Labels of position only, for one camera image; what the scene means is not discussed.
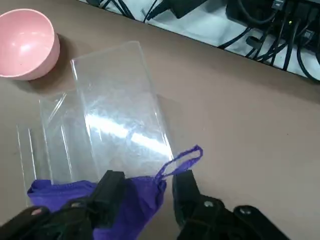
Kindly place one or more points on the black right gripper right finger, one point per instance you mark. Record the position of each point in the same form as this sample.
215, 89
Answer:
192, 210

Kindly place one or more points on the pink bowl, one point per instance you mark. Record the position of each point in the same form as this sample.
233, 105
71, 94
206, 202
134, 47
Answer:
25, 42

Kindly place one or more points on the black power adapter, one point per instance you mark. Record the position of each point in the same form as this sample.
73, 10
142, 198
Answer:
186, 7

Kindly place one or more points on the black hub box with plugs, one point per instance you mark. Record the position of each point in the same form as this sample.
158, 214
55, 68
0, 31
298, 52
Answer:
250, 10

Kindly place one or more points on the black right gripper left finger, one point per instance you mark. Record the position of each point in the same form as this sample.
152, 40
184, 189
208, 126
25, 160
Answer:
105, 200

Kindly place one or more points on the clear acrylic stepped rack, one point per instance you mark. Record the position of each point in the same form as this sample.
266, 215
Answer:
117, 112

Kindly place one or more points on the purple towel with loop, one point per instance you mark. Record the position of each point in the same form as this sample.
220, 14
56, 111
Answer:
140, 200

